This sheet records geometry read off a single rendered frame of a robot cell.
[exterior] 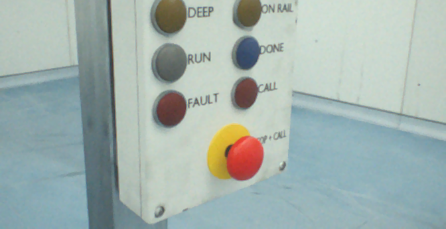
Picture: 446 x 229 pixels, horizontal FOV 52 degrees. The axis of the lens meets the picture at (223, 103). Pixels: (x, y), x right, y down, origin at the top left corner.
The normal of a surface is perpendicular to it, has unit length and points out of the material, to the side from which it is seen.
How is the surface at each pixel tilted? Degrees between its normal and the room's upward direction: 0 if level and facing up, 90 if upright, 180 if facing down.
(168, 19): 92
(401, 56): 90
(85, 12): 90
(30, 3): 90
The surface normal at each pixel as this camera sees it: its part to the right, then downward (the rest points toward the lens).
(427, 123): -0.65, 0.19
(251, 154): 0.64, 0.15
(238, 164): 0.28, 0.31
